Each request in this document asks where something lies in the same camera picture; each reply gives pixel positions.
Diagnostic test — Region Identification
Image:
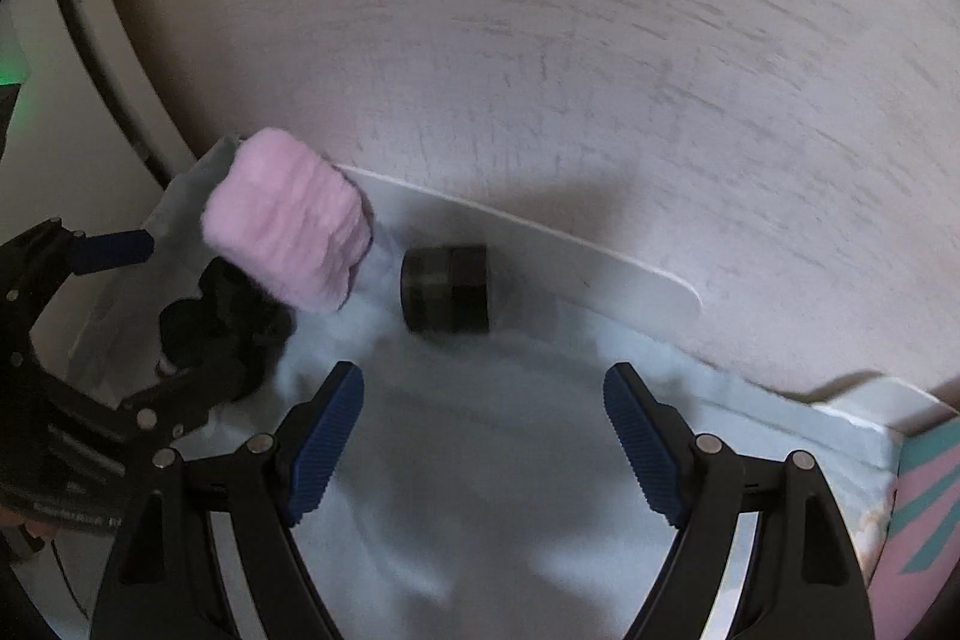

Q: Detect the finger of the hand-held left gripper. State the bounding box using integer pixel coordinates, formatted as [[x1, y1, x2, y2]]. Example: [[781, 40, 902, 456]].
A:
[[0, 218, 156, 356], [112, 344, 267, 461]]

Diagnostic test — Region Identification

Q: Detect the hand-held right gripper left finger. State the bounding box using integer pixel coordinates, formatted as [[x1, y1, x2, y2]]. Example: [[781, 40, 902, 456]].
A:
[[90, 361, 366, 640]]

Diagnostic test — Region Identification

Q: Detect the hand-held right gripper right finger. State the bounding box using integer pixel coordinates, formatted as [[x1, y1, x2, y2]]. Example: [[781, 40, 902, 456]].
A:
[[604, 362, 875, 640]]

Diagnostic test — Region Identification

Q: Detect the black scrunchie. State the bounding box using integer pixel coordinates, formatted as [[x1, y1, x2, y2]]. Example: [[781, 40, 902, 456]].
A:
[[159, 257, 295, 402]]

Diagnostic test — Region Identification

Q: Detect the black round jar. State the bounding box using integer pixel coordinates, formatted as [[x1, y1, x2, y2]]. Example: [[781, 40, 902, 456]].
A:
[[400, 244, 492, 333]]

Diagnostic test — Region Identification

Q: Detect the white cabinet door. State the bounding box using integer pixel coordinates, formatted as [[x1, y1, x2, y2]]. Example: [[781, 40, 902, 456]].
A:
[[0, 0, 173, 251]]

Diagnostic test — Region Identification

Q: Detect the light blue floral blanket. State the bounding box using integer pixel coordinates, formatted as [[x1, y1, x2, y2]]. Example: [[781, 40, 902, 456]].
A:
[[67, 134, 901, 640]]

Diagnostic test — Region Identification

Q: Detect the pink fluffy scrunchie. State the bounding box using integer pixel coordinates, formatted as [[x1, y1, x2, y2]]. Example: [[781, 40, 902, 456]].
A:
[[202, 128, 374, 313]]

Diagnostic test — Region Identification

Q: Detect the pink mat with teal stripes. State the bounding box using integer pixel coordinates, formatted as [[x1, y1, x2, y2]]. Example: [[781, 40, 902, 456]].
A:
[[862, 419, 960, 640]]

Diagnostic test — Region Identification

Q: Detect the white bed frame rail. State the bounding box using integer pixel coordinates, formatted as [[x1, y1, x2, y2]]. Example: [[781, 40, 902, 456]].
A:
[[337, 164, 704, 330]]

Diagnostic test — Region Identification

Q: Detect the white wooden bed post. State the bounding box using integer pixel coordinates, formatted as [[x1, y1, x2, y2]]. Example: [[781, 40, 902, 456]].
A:
[[814, 377, 960, 442]]

